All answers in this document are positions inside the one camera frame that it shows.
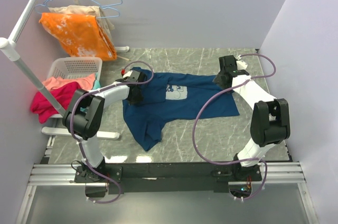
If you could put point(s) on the aluminium rail frame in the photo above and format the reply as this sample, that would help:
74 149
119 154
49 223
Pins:
63 174

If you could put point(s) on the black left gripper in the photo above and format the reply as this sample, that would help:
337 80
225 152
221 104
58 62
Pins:
139 99

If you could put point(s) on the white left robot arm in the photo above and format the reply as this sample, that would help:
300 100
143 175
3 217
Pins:
84 114

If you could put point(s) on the pink t-shirt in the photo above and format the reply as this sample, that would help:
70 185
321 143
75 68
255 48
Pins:
65 88

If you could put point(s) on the white plastic laundry basket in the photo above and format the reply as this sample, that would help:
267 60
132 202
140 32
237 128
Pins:
75 67

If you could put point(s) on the beige cloth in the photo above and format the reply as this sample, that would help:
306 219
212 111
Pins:
96 11

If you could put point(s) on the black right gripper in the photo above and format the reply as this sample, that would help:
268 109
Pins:
217 80

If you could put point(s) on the blue t-shirt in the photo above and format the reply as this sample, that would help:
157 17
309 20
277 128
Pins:
168 97

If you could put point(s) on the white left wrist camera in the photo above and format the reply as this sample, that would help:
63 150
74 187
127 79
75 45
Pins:
126 74

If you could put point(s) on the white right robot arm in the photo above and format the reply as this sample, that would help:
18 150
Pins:
270 123

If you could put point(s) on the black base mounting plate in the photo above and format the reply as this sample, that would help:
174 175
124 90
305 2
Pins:
165 177

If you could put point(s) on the white clothes rack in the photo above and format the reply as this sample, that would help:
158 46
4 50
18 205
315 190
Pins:
38 50

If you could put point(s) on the teal garment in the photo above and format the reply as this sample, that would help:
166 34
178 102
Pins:
96 85

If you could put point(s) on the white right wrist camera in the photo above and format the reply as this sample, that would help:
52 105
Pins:
241 65

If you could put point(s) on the orange patterned cloth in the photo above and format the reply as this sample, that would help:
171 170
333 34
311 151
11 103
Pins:
79 35

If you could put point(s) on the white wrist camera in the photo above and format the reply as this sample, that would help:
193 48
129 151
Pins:
241 65
126 74

